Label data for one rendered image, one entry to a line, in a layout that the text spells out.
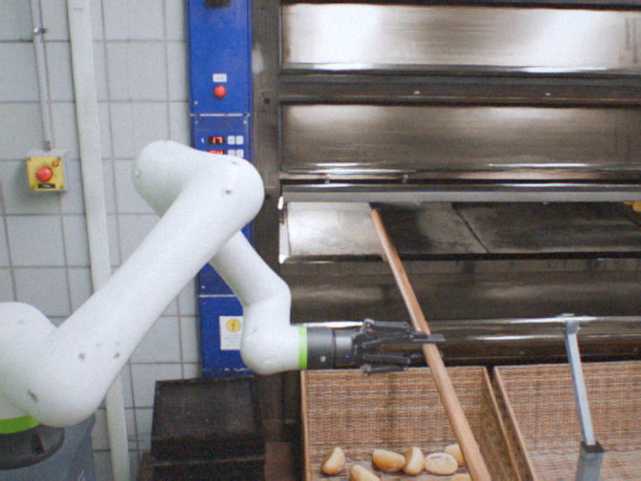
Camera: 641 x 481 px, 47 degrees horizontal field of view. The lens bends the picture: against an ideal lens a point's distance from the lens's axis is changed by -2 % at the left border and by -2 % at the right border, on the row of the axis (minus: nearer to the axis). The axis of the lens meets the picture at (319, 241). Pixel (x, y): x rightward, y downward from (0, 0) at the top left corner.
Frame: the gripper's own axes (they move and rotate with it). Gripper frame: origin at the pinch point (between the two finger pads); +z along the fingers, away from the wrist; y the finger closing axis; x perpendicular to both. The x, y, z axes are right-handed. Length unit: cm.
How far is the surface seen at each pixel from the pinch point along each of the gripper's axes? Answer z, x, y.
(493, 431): 29, -34, 46
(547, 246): 49, -64, 1
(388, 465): 0, -35, 57
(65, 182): -87, -46, -23
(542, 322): 31.5, -16.6, 2.7
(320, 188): -21, -39, -24
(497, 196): 24, -39, -22
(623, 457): 72, -40, 60
